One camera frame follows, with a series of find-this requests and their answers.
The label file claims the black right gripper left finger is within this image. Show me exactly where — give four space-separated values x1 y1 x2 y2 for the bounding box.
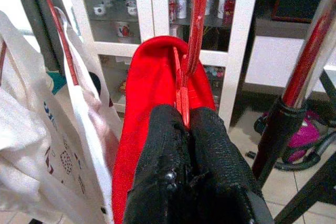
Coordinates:
122 104 194 224

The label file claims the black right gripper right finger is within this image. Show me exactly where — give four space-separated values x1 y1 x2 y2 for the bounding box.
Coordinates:
188 106 274 224

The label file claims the plain red shirt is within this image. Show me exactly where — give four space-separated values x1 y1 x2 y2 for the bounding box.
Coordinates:
111 34 218 224

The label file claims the pink vacuum cleaner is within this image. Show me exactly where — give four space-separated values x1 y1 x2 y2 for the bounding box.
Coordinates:
262 110 330 164

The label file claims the white low cabinet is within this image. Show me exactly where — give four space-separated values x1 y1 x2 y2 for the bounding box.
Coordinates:
245 35 336 95

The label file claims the white printed shirt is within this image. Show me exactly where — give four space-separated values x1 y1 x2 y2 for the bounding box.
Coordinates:
0 6 124 224

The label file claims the white mug red print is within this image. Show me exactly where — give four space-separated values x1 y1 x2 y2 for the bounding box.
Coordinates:
115 22 133 38

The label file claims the chrome rack pole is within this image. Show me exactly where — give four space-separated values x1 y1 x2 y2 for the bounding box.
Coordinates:
281 0 336 108

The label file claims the white glass-door cabinet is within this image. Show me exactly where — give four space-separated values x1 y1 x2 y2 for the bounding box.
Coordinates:
51 0 263 130

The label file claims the small white mug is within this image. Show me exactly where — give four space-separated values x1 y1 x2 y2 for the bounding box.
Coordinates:
93 3 108 17
124 0 139 16

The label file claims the white tin red print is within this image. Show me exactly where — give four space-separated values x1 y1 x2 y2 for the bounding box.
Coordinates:
175 0 188 19

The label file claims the red and white tin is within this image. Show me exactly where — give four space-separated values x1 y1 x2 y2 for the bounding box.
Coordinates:
222 0 236 25

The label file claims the dark grey pole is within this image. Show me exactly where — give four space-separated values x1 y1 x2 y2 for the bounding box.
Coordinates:
17 0 62 71

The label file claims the black rack frame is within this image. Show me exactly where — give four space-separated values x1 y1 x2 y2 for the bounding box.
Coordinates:
251 95 336 224

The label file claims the black vacuum hose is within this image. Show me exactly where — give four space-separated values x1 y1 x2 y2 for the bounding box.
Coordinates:
272 126 336 172

